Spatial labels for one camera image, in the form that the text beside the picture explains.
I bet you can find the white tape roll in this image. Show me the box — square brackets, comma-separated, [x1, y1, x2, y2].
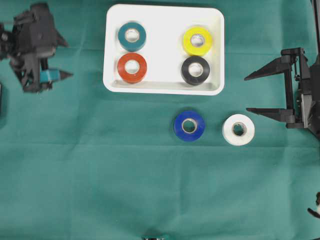
[222, 114, 255, 146]

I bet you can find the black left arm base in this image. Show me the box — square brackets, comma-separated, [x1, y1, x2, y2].
[0, 84, 3, 114]

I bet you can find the blue tape roll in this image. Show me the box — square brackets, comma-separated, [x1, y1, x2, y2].
[173, 110, 206, 142]

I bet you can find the red tape roll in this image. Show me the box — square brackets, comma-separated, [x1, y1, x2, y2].
[117, 52, 147, 84]

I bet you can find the black bottom camera mount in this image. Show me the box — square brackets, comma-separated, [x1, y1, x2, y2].
[141, 233, 171, 240]

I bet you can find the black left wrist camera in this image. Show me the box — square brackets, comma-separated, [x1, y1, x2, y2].
[12, 2, 58, 53]

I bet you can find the green table cloth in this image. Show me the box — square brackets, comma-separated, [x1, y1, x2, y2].
[0, 0, 320, 240]

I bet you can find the white plastic case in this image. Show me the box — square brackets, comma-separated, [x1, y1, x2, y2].
[103, 4, 225, 96]

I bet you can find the black tape roll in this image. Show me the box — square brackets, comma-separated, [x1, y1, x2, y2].
[181, 55, 210, 86]

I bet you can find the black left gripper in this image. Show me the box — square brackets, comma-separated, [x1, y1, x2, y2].
[9, 28, 73, 93]

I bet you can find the teal tape roll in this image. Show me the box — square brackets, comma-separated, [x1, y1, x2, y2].
[117, 22, 147, 52]

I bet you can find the yellow tape roll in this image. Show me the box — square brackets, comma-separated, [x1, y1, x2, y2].
[182, 26, 213, 56]

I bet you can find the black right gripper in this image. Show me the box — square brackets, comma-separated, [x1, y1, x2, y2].
[244, 47, 320, 139]

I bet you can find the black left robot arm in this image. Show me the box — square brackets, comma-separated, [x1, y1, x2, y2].
[0, 20, 73, 93]

